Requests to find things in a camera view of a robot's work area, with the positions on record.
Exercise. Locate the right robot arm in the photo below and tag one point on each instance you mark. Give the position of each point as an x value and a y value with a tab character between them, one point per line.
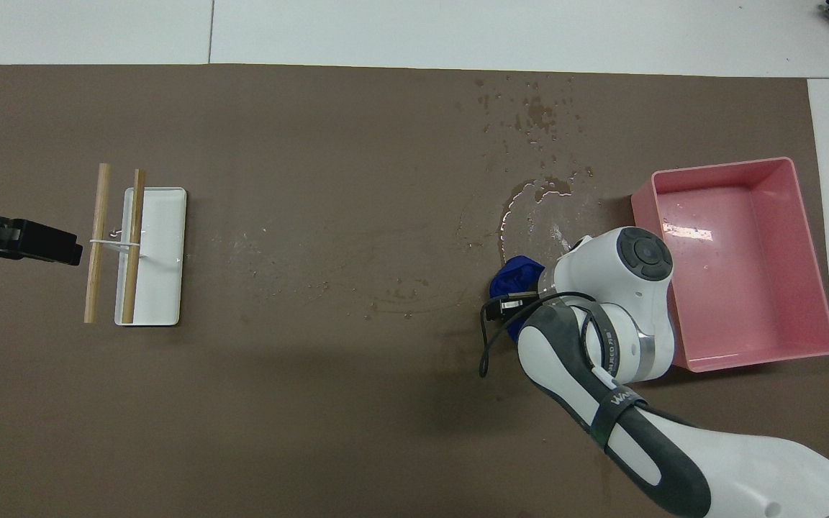
623	302

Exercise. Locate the blue towel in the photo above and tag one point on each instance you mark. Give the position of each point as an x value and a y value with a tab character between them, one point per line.
514	275

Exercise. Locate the water puddle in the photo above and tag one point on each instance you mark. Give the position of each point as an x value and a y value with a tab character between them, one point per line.
540	191

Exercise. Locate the light wooden stick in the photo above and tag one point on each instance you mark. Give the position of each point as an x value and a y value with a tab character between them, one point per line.
98	208

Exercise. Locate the brown wooden stick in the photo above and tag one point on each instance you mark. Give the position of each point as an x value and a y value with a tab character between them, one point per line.
134	280

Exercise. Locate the white rectangular tray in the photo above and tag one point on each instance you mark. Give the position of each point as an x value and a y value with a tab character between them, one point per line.
164	273

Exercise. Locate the pink plastic bin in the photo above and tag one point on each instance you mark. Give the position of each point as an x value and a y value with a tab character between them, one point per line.
731	273

